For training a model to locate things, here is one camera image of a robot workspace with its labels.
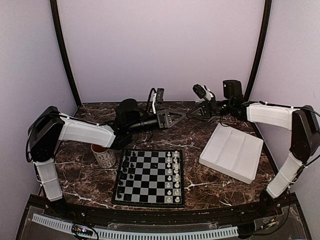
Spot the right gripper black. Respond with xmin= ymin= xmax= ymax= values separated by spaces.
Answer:
xmin=187 ymin=97 xmax=233 ymax=123

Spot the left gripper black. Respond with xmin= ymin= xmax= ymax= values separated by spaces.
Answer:
xmin=127 ymin=108 xmax=187 ymax=135

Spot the white plastic tray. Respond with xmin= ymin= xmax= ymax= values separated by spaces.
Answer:
xmin=199 ymin=124 xmax=264 ymax=184

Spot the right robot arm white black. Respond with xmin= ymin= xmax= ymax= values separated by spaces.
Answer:
xmin=192 ymin=80 xmax=320 ymax=199

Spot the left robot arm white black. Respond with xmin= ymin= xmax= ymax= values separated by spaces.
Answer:
xmin=25 ymin=98 xmax=186 ymax=218

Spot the black silver chess board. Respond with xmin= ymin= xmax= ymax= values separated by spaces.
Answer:
xmin=112 ymin=149 xmax=185 ymax=208

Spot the white chess pieces row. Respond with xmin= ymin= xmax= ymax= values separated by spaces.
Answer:
xmin=164 ymin=150 xmax=182 ymax=205

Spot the patterned mug orange inside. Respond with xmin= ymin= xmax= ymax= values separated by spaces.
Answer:
xmin=91 ymin=144 xmax=116 ymax=169

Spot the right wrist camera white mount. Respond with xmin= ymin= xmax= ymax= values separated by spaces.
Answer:
xmin=192 ymin=84 xmax=216 ymax=102

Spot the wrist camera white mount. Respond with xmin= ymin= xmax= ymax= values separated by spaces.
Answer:
xmin=145 ymin=88 xmax=165 ymax=114
xmin=192 ymin=84 xmax=216 ymax=102

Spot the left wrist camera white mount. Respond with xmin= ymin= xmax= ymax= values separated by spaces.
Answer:
xmin=145 ymin=88 xmax=165 ymax=114

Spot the black aluminium front rail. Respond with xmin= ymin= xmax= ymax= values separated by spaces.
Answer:
xmin=27 ymin=193 xmax=298 ymax=227

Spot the right black frame post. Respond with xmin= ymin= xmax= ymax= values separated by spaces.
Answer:
xmin=244 ymin=0 xmax=272 ymax=102

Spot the black frame post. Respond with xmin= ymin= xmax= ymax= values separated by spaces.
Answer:
xmin=49 ymin=0 xmax=82 ymax=108
xmin=244 ymin=0 xmax=272 ymax=102

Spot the white slotted cable duct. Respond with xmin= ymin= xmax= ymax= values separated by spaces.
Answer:
xmin=31 ymin=213 xmax=239 ymax=240

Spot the left black frame post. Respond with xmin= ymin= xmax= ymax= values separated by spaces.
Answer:
xmin=49 ymin=0 xmax=82 ymax=108

